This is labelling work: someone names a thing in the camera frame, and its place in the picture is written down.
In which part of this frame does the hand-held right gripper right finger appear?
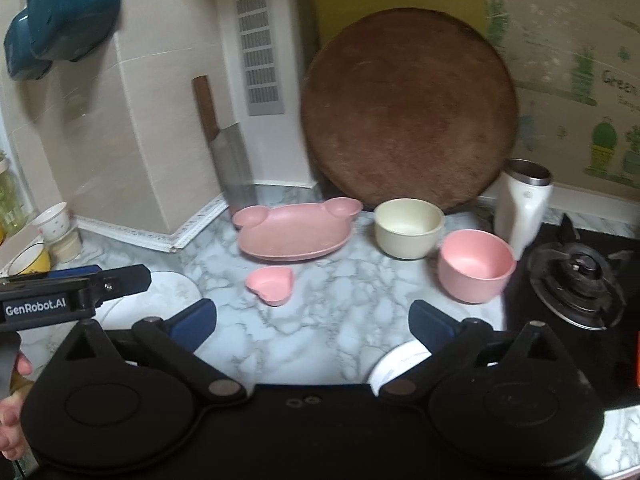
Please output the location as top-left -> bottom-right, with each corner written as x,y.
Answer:
380,300 -> 576,397

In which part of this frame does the gas stove burner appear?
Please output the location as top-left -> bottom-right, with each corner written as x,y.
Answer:
528,214 -> 633,331

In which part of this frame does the pink bowl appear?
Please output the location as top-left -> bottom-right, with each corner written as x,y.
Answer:
438,229 -> 517,305

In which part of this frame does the round wooden cutting board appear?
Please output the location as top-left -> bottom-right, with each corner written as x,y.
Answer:
300,8 -> 518,211

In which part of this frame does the person's left hand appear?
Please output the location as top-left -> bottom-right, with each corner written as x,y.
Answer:
0,351 -> 34,462

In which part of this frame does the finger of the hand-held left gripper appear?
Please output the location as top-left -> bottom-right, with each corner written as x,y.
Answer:
47,264 -> 152,307

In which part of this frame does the cream bowl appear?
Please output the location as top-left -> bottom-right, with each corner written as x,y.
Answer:
373,198 -> 446,261

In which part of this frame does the small teal plastic basin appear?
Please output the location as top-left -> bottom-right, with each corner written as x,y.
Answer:
4,8 -> 55,81

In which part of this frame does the yellow-green plastic cutting board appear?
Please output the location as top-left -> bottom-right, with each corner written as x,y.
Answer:
314,0 -> 487,58

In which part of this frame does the cleaver with wooden handle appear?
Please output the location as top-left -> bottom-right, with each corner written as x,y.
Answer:
192,75 -> 257,216

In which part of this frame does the pink bear-shaped plate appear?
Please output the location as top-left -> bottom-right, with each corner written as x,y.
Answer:
232,197 -> 364,262

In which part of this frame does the black gas stove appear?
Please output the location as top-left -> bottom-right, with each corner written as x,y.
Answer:
492,212 -> 640,408

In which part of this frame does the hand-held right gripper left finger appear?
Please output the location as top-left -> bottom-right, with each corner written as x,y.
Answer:
50,299 -> 247,405

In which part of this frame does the white mug with steel rim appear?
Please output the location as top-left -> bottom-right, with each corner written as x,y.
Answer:
494,158 -> 554,261

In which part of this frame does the glass jar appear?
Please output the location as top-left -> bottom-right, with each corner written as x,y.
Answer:
0,152 -> 28,238

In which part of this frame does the white plate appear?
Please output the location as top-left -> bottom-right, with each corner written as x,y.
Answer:
366,339 -> 437,397
93,271 -> 202,333

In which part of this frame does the yellow bowl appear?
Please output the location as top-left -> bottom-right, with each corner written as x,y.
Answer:
5,242 -> 52,277

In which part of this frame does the pink heart-shaped dish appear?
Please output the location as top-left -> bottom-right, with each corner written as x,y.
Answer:
245,266 -> 294,307

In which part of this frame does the grey vent grille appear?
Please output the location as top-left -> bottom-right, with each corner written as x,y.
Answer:
230,0 -> 286,117

